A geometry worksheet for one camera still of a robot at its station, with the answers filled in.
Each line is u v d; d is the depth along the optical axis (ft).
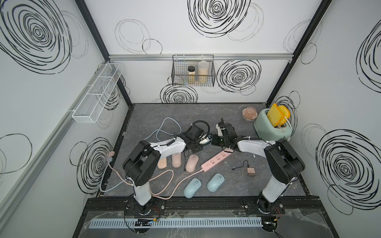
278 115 2.78
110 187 2.64
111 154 3.08
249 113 3.56
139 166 1.54
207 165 2.78
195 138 2.37
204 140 2.61
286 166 1.56
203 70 2.84
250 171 2.72
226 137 2.44
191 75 2.77
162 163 2.84
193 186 2.54
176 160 2.89
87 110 2.32
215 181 2.64
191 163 2.84
